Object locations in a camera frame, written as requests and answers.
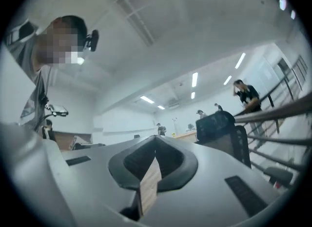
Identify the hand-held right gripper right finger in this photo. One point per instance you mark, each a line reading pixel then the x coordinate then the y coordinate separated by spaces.
pixel 207 196

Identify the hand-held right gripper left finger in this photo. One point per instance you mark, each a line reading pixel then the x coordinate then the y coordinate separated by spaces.
pixel 80 184

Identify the brick-fronted wooden counter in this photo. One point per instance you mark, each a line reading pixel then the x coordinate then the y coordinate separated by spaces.
pixel 63 140

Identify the light wooden table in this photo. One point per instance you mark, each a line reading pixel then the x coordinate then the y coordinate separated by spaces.
pixel 185 135

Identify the black mesh office chair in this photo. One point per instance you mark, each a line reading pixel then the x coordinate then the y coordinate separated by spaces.
pixel 214 126

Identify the black chest-mounted monitor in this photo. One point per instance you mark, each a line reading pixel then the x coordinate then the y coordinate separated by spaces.
pixel 59 111

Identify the aluminium ladder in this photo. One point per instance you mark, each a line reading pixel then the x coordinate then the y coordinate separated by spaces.
pixel 174 123

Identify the ceiling cassette vent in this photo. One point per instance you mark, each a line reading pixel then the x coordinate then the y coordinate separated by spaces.
pixel 173 105

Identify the ceiling light panel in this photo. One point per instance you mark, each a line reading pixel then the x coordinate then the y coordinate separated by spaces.
pixel 81 61
pixel 194 79
pixel 192 95
pixel 227 80
pixel 240 60
pixel 161 107
pixel 147 99

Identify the person's grey printed shirt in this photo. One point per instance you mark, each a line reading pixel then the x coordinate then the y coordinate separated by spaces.
pixel 36 91

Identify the black metal railing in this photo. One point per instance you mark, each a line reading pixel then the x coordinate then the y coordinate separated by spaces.
pixel 280 114

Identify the person's head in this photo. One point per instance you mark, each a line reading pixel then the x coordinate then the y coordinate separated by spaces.
pixel 53 45

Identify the dome pendant lamp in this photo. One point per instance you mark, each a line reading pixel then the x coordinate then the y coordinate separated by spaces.
pixel 293 14
pixel 282 2

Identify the black head camera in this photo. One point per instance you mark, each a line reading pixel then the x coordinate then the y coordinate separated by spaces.
pixel 92 40

